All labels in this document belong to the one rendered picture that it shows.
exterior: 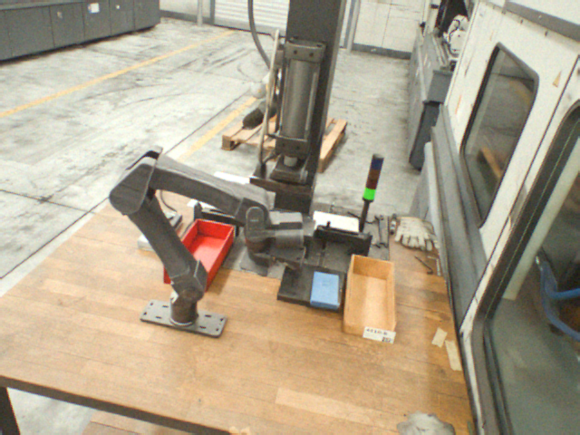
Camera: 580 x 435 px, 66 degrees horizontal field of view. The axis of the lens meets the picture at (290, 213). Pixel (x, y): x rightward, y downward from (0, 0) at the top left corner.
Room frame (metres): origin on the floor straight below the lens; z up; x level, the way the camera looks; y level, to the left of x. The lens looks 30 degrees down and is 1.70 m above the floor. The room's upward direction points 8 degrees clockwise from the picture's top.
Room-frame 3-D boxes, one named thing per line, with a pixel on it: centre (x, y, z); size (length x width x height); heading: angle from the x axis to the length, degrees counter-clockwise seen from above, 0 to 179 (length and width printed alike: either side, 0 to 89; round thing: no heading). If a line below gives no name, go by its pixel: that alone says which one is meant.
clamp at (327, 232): (1.18, -0.16, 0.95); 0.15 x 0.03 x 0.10; 84
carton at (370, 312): (0.94, -0.25, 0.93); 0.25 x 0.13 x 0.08; 174
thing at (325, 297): (0.95, -0.12, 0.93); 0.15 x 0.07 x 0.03; 177
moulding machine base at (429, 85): (6.66, -1.96, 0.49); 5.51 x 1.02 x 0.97; 171
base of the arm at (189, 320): (0.79, 0.22, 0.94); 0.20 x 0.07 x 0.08; 84
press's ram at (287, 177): (1.24, 0.03, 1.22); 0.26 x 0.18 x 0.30; 174
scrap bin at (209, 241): (1.03, 0.24, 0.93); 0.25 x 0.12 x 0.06; 174
